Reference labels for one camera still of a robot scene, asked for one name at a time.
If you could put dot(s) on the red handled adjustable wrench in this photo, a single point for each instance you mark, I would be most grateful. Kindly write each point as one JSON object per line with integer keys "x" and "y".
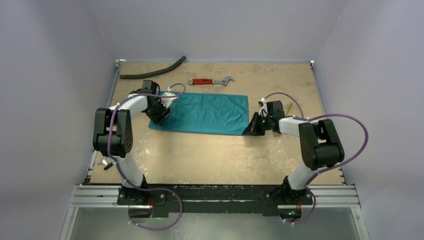
{"x": 209, "y": 81}

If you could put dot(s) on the gold metal spoon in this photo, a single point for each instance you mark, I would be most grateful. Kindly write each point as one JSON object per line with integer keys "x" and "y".
{"x": 288, "y": 109}

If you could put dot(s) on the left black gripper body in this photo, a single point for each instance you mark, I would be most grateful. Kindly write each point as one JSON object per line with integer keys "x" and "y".
{"x": 157, "y": 113}

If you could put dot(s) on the black handled pliers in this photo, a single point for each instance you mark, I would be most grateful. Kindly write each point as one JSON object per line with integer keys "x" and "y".
{"x": 105, "y": 163}

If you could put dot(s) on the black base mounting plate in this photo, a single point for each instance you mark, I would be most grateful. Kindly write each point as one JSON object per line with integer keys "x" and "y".
{"x": 163, "y": 199}

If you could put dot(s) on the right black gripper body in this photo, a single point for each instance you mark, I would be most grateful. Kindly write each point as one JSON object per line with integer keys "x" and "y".
{"x": 259, "y": 124}

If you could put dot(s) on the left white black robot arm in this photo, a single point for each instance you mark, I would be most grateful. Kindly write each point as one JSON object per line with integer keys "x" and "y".
{"x": 113, "y": 130}

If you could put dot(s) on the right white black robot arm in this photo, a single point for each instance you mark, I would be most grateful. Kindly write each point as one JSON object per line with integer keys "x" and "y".
{"x": 320, "y": 146}

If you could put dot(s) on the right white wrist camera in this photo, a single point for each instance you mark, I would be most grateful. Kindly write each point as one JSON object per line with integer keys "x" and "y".
{"x": 262, "y": 102}

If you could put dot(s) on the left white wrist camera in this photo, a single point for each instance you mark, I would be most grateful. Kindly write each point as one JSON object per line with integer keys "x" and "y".
{"x": 168, "y": 98}

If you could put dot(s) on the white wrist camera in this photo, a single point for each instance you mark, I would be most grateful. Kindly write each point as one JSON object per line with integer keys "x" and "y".
{"x": 168, "y": 98}
{"x": 262, "y": 102}

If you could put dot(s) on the teal cloth napkin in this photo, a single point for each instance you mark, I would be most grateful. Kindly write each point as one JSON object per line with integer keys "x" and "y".
{"x": 207, "y": 113}

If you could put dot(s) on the aluminium rail frame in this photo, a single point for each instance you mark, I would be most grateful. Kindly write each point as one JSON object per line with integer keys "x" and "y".
{"x": 189, "y": 158}

